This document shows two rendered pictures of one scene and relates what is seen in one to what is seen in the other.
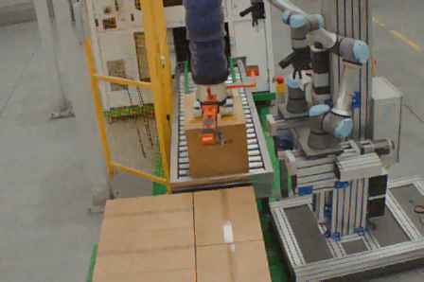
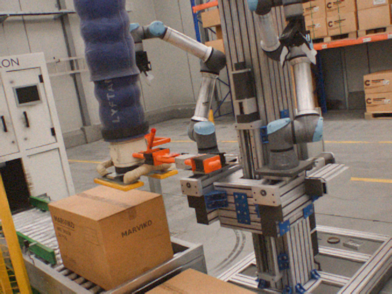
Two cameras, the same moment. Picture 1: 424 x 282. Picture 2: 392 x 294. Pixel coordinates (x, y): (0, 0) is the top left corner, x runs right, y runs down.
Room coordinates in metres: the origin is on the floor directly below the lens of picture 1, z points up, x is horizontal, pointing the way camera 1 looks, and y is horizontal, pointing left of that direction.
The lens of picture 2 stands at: (1.41, 1.05, 1.60)
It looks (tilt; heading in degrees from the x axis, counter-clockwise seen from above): 11 degrees down; 320
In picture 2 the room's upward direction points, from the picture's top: 10 degrees counter-clockwise
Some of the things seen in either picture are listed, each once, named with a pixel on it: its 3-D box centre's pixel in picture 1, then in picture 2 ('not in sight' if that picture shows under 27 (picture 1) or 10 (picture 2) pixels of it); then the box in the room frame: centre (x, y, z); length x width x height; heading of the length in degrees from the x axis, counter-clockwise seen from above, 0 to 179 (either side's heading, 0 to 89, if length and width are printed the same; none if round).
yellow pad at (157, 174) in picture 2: (228, 105); (150, 168); (3.17, -0.10, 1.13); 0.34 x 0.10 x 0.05; 176
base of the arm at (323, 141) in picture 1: (320, 135); (282, 156); (2.73, -0.58, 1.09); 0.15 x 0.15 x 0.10
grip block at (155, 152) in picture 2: (210, 107); (157, 156); (2.93, 0.01, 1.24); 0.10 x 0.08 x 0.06; 86
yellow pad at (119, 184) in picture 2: (198, 107); (116, 179); (3.19, 0.09, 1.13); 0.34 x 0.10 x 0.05; 176
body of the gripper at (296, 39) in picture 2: (301, 58); (296, 31); (2.46, -0.44, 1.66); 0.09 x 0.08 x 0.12; 95
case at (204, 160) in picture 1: (215, 132); (109, 232); (3.57, 0.00, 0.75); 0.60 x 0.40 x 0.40; 1
